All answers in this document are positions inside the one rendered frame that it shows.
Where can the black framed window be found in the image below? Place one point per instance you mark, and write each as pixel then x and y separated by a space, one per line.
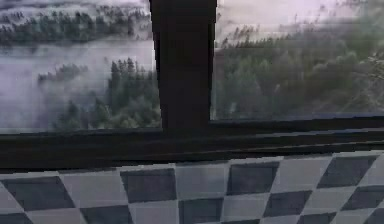
pixel 183 83

